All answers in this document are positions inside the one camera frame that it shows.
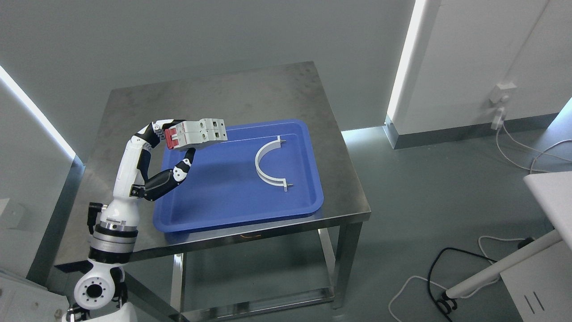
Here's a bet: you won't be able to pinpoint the white power cable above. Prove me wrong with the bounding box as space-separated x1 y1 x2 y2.
496 121 572 174

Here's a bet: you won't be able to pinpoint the black floor cable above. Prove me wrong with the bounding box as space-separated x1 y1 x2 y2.
427 236 537 315

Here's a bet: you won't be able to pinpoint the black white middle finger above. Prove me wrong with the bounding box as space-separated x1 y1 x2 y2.
152 119 185 130

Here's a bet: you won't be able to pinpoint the white floor cable loop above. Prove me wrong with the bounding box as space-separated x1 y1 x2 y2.
388 236 528 322

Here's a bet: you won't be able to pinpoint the blue plastic tray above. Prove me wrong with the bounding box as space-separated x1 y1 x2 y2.
153 119 324 233

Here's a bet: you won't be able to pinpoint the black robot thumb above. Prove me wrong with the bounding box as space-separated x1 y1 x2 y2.
130 148 196 201

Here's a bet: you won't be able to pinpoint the white cabinet lower left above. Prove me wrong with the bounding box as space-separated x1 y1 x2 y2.
0 269 69 322

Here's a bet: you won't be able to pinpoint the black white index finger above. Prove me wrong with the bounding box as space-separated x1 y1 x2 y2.
142 122 167 149

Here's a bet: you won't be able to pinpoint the white semicircular pipe clamp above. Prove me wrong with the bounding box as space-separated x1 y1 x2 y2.
254 135 294 192

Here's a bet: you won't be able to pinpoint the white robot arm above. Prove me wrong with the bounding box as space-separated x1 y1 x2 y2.
61 119 196 322

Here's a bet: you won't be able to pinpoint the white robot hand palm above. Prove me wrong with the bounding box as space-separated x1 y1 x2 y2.
100 136 151 229

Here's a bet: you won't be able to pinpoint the white wall socket with plug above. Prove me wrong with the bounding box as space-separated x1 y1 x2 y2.
489 81 517 131

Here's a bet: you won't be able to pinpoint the stainless steel table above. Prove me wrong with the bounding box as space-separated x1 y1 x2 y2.
55 61 370 322

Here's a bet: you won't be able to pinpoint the white table with leg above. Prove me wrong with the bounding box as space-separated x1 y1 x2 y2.
437 171 572 322

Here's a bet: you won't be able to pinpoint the white circuit breaker red switches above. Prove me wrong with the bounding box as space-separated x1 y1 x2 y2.
165 118 227 151

